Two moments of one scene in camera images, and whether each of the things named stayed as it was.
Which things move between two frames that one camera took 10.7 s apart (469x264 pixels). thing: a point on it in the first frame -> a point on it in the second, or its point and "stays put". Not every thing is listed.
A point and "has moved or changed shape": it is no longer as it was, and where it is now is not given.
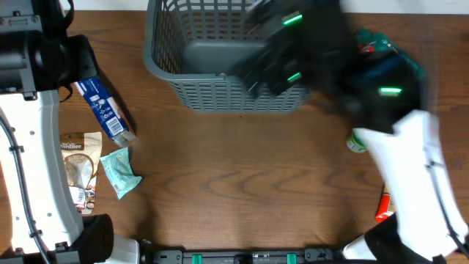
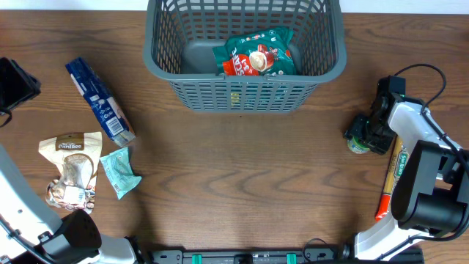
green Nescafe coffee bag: (371, 42) has moved or changed shape
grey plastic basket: (198, 46) stays put
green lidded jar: (358, 141) stays put
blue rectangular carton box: (106, 110) stays put
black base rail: (168, 255) stays put
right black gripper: (264, 73) -> (366, 135)
